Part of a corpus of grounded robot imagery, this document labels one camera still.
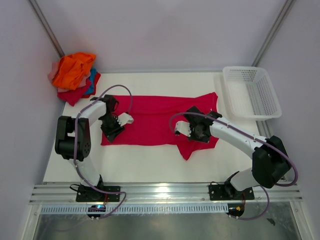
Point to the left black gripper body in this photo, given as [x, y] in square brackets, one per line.
[109, 123]

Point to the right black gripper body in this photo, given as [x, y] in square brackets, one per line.
[196, 136]

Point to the magenta pink t-shirt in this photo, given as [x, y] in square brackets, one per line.
[151, 121]

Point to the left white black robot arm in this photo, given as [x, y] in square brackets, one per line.
[73, 143]

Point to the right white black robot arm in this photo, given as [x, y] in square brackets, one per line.
[269, 159]

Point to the red t-shirt at bottom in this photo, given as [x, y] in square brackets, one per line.
[73, 96]

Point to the blue t-shirt in pile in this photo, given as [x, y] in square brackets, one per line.
[91, 86]

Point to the white perforated plastic basket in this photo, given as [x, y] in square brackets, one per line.
[250, 93]

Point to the orange folded t-shirt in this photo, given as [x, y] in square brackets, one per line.
[72, 69]

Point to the left controller board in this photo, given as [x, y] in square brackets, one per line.
[96, 211]

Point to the controller board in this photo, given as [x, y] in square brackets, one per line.
[235, 210]
[96, 211]

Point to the pink t-shirt under orange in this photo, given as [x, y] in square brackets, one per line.
[53, 72]

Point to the right controller board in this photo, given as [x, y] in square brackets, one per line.
[235, 210]

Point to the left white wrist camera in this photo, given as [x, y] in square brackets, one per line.
[124, 119]

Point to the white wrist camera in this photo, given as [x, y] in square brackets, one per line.
[124, 119]
[183, 127]

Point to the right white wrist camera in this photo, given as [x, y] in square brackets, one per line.
[183, 127]

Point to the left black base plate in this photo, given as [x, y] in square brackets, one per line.
[112, 193]

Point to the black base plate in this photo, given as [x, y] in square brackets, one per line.
[112, 193]
[217, 192]

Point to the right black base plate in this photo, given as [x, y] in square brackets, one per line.
[217, 192]

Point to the slotted grey cable duct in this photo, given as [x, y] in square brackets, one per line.
[146, 208]

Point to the aluminium front rail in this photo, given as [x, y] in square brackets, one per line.
[152, 193]

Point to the left corner metal post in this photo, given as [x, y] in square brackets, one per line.
[46, 26]

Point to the corner metal post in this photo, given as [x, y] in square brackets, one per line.
[46, 26]
[272, 33]

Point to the right corner metal post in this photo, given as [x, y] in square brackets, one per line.
[272, 33]

